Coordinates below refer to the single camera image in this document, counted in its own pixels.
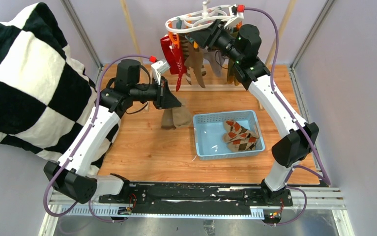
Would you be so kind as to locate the tan brown sock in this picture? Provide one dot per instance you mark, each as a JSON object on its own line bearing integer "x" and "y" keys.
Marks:
{"x": 176, "y": 118}
{"x": 195, "y": 61}

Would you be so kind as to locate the white round clip hanger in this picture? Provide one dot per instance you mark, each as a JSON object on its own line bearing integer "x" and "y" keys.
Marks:
{"x": 198, "y": 20}

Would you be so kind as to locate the green striped sock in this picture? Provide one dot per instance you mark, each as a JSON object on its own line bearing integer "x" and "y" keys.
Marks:
{"x": 231, "y": 78}

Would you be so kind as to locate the black white checkered blanket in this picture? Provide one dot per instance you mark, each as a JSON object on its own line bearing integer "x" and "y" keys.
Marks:
{"x": 45, "y": 96}

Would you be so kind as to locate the argyle beige orange sock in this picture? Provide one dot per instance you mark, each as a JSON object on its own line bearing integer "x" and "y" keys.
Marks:
{"x": 234, "y": 129}

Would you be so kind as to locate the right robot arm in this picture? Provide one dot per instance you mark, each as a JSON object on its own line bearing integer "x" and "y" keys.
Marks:
{"x": 297, "y": 135}

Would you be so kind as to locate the light blue plastic basket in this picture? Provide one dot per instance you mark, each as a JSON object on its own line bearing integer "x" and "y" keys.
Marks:
{"x": 209, "y": 133}

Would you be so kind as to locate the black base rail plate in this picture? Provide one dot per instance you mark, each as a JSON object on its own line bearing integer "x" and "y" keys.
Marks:
{"x": 202, "y": 199}

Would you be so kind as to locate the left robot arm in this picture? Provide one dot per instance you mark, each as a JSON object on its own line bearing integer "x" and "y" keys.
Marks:
{"x": 69, "y": 175}

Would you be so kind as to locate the red patterned sock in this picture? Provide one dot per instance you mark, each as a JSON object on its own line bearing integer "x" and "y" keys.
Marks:
{"x": 180, "y": 64}

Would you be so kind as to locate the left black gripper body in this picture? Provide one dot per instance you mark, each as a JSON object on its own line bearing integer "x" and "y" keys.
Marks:
{"x": 151, "y": 93}

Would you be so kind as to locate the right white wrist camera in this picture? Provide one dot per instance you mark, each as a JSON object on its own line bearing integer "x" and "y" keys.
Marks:
{"x": 236, "y": 16}

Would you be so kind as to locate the orange clothes peg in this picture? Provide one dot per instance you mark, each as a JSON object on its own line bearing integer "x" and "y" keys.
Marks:
{"x": 173, "y": 37}

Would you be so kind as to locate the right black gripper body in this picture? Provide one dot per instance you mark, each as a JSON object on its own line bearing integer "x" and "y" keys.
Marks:
{"x": 224, "y": 41}

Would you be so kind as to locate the wooden clothes rack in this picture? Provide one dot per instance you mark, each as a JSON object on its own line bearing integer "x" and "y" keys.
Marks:
{"x": 145, "y": 21}

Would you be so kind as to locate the grey sock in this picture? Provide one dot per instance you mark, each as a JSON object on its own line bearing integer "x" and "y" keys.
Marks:
{"x": 216, "y": 61}

